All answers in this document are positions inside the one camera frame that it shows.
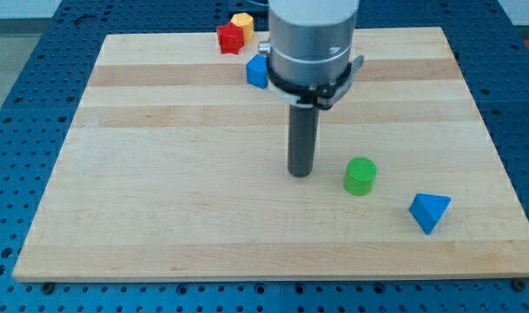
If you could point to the green cylinder block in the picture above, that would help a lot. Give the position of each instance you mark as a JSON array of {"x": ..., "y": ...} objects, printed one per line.
[{"x": 360, "y": 176}]

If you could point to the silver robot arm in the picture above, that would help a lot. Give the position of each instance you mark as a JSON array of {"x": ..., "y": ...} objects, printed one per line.
[{"x": 309, "y": 50}]

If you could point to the blue triangle block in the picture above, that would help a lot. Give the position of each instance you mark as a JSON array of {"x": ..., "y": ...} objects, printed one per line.
[{"x": 428, "y": 209}]

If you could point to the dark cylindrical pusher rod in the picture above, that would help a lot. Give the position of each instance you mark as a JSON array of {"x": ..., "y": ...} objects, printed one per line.
[{"x": 302, "y": 130}]

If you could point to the blue cube block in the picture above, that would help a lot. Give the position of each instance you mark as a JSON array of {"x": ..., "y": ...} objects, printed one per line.
[{"x": 256, "y": 71}]

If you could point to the wooden board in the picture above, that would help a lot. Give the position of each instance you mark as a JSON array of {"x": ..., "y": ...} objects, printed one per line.
[{"x": 174, "y": 170}]

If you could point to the red star block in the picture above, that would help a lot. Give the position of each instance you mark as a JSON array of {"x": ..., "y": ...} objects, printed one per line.
[{"x": 230, "y": 38}]

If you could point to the yellow hexagon block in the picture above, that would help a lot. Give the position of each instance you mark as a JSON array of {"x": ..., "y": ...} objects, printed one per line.
[{"x": 246, "y": 23}]

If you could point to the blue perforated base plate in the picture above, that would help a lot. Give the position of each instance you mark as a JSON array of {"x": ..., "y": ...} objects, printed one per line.
[{"x": 36, "y": 116}]

